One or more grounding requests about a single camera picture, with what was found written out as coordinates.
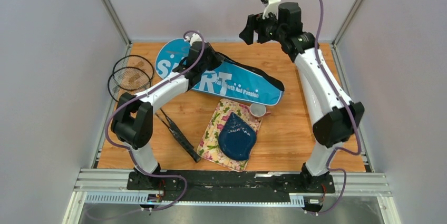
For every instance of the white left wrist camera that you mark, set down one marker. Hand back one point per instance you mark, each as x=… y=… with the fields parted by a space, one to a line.
x=195 y=37

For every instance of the aluminium frame rail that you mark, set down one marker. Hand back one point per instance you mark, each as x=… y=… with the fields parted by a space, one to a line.
x=110 y=186

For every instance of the floral ceramic cup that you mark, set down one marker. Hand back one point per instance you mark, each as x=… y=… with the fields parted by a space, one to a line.
x=258 y=111

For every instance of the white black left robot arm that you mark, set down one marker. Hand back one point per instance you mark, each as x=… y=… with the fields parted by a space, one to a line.
x=132 y=121

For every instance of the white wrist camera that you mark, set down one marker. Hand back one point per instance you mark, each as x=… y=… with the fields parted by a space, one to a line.
x=195 y=37
x=271 y=8

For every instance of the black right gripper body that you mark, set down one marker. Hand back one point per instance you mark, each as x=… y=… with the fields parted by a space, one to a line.
x=268 y=29

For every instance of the black badminton racket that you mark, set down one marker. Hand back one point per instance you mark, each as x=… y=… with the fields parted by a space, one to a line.
x=137 y=61
x=135 y=78

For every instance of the floral rectangular tray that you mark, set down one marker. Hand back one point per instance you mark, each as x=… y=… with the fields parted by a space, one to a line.
x=209 y=148

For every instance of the blue leaf-shaped plate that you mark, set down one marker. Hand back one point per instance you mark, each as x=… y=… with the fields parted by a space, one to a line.
x=237 y=138

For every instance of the black badminton racket upper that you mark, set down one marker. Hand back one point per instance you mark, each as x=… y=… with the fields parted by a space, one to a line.
x=137 y=61

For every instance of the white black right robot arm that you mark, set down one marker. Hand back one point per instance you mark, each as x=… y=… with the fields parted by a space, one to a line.
x=334 y=116

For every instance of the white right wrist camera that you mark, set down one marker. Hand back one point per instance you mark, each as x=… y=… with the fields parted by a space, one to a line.
x=271 y=8

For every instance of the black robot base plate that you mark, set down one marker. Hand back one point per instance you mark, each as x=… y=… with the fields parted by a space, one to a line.
x=227 y=186

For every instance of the black badminton racket lower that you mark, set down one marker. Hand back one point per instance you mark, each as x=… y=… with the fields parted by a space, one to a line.
x=135 y=78

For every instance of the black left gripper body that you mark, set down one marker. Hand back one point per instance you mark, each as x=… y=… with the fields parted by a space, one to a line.
x=211 y=62

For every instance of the blue sport racket bag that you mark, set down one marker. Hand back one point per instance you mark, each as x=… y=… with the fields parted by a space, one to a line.
x=230 y=80

